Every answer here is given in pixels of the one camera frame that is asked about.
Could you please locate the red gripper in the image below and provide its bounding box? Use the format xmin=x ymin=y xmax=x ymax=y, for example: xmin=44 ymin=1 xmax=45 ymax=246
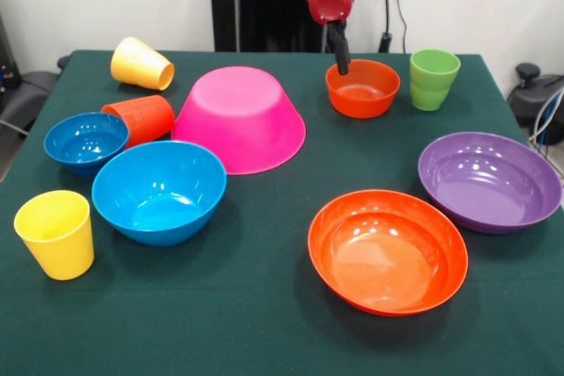
xmin=307 ymin=0 xmax=356 ymax=76

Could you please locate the small orange bowl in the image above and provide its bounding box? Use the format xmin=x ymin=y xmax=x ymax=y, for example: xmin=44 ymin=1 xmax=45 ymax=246
xmin=324 ymin=58 xmax=402 ymax=120

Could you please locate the pink plastic bowl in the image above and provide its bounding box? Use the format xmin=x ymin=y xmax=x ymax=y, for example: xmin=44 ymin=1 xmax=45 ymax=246
xmin=171 ymin=65 xmax=308 ymax=176

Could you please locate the golden yellow plastic cup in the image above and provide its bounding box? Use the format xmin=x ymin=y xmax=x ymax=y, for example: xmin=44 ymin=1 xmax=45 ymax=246
xmin=109 ymin=36 xmax=175 ymax=92

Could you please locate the red-orange plastic cup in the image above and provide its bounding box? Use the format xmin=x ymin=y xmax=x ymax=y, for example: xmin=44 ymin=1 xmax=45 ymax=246
xmin=100 ymin=94 xmax=176 ymax=149

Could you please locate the green plastic cup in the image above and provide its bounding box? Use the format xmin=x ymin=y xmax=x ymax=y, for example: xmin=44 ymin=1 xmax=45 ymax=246
xmin=409 ymin=48 xmax=462 ymax=112

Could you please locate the purple plastic bowl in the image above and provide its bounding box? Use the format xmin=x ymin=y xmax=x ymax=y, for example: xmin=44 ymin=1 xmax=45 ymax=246
xmin=417 ymin=130 xmax=563 ymax=235

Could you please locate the large shallow orange bowl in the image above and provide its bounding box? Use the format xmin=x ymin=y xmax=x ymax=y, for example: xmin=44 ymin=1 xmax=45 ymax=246
xmin=307 ymin=189 xmax=470 ymax=318

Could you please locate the light blue plastic bowl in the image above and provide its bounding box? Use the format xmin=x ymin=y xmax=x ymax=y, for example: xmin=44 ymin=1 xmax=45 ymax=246
xmin=91 ymin=140 xmax=228 ymax=248

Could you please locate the small dark blue bowl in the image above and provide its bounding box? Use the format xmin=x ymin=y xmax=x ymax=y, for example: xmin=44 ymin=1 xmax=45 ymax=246
xmin=43 ymin=112 xmax=130 ymax=178

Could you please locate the dark green tablecloth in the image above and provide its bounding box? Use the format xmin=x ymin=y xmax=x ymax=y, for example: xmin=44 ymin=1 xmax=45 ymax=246
xmin=0 ymin=48 xmax=564 ymax=376

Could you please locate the lemon yellow plastic cup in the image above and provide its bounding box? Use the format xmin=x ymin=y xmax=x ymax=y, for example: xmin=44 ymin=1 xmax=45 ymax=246
xmin=13 ymin=189 xmax=95 ymax=282

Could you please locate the black hanging cable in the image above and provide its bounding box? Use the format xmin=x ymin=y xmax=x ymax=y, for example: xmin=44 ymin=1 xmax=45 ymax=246
xmin=378 ymin=0 xmax=409 ymax=54

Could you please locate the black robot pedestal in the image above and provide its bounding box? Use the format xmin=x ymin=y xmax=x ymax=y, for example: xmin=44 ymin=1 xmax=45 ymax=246
xmin=203 ymin=0 xmax=356 ymax=54

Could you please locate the tangle of floor cables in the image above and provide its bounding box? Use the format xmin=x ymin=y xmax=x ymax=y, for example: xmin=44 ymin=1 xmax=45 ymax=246
xmin=527 ymin=87 xmax=564 ymax=151

